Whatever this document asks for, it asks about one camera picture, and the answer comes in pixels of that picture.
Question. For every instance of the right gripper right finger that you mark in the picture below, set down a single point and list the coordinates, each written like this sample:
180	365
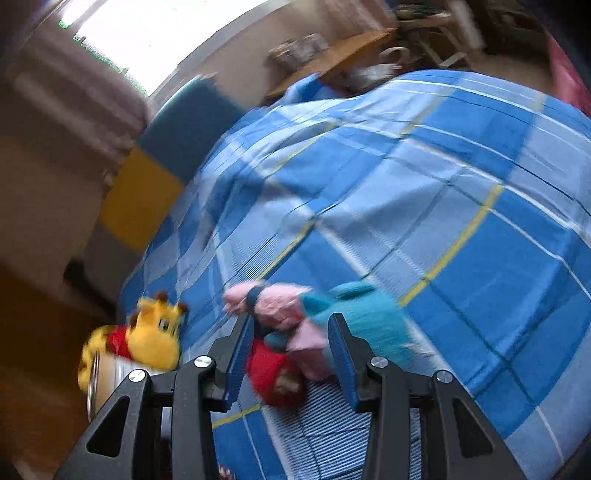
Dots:
351	355

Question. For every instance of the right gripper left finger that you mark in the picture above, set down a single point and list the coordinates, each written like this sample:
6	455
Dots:
233	357

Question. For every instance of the red knit hat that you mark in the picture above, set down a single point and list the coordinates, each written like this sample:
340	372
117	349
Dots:
275	378

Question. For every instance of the teal plush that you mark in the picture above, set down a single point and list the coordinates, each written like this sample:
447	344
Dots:
370	314

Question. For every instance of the pink towel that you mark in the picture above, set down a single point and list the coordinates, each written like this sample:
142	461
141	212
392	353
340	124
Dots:
274	305

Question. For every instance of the yellow giraffe plush toy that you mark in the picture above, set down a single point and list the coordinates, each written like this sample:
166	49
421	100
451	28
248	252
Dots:
151	338

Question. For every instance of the white protein powder can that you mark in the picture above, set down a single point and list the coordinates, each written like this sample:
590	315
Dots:
106	373

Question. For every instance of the blue plaid bedspread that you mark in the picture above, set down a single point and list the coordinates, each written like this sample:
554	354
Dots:
465	197

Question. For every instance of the colour block headboard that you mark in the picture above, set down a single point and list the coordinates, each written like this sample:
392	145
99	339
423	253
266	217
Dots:
164	159

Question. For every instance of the wooden desk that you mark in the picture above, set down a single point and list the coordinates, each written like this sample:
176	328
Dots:
338	58

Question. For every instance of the clear desk organizer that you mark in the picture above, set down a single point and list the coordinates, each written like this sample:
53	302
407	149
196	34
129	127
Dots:
292	54

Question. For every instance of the pink curtain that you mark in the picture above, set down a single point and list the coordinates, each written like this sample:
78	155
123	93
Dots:
79	91

